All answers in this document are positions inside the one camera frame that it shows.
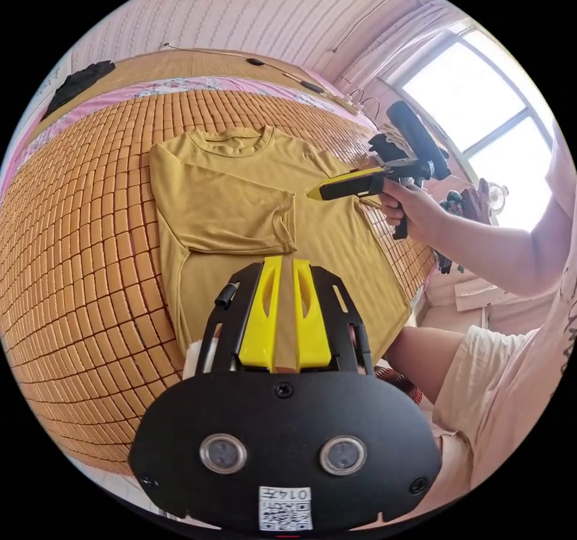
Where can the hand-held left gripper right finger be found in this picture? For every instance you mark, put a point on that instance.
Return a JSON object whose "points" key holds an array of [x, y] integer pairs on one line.
{"points": [[311, 328]]}

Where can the person's left hand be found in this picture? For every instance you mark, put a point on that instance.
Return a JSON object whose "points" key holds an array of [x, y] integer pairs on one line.
{"points": [[194, 360]]}

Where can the small white fan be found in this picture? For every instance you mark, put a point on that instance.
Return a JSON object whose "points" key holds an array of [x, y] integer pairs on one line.
{"points": [[497, 194]]}

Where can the black garment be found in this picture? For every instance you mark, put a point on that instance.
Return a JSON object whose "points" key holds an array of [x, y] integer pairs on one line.
{"points": [[76, 85]]}

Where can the window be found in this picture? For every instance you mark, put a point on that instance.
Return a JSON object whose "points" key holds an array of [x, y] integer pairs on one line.
{"points": [[473, 98]]}

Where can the person's right forearm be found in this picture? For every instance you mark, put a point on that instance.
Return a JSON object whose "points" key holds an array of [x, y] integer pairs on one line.
{"points": [[496, 256]]}

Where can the pile of clothes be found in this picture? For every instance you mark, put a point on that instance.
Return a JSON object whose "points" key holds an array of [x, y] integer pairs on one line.
{"points": [[464, 202]]}

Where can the person's right hand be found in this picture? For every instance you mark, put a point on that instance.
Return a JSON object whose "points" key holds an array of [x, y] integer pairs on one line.
{"points": [[417, 211]]}

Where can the bed with woven mat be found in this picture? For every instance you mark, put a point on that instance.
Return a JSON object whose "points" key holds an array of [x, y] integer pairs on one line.
{"points": [[90, 256]]}

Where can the person's body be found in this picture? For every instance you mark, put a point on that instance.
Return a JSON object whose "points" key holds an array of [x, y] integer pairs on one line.
{"points": [[505, 369]]}

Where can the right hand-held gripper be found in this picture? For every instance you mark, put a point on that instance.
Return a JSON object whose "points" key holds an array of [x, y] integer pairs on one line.
{"points": [[408, 164]]}

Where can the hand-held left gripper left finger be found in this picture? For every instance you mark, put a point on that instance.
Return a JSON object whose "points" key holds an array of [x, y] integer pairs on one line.
{"points": [[259, 324]]}

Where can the brown short sleeve shirt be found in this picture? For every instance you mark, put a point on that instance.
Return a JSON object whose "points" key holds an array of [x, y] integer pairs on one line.
{"points": [[234, 184]]}

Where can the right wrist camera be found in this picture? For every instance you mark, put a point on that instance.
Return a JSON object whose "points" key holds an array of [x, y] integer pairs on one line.
{"points": [[412, 132]]}

